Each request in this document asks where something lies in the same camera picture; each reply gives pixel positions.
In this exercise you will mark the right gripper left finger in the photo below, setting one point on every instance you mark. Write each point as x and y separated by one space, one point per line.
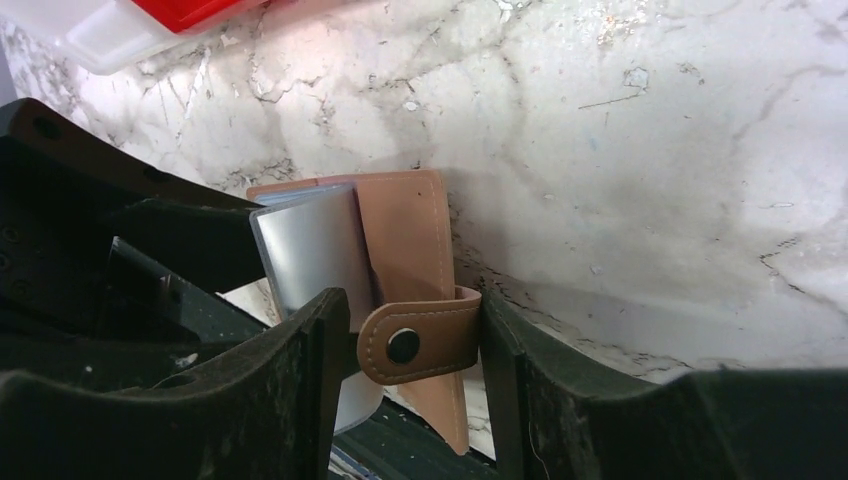
261 409

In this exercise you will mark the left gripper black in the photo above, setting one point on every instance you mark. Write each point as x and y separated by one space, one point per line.
113 272

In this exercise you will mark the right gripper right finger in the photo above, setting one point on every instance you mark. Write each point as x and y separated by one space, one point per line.
556 413

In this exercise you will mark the brown leather card holder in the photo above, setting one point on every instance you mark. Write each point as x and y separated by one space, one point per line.
385 239

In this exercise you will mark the white plastic bin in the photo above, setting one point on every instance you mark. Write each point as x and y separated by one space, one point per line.
100 35

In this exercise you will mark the red plastic bin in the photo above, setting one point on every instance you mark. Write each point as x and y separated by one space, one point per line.
183 17

